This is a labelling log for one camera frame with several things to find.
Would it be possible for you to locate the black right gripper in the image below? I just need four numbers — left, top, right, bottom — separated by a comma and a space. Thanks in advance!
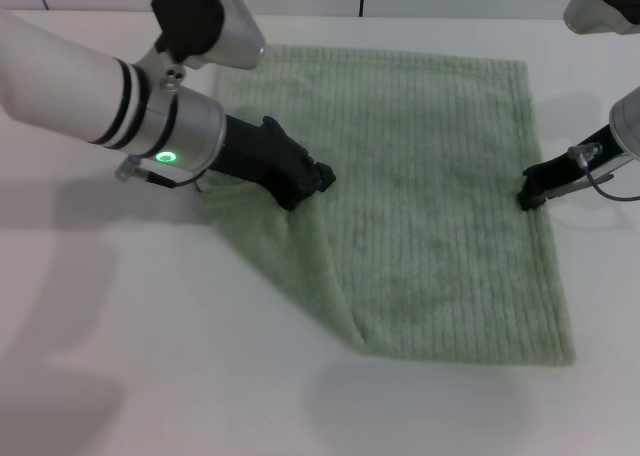
517, 124, 621, 212

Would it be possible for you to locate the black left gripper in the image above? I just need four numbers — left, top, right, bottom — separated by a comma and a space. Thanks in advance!
209, 115, 337, 212

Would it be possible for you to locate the pale green ribbed towel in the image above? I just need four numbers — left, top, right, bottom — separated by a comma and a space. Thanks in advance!
197, 43, 579, 369

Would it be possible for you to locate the grey right wrist cable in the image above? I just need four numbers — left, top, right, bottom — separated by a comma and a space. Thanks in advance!
568, 144, 640, 201

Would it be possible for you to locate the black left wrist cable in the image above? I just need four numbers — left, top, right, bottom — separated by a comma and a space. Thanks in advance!
114, 156, 207, 193

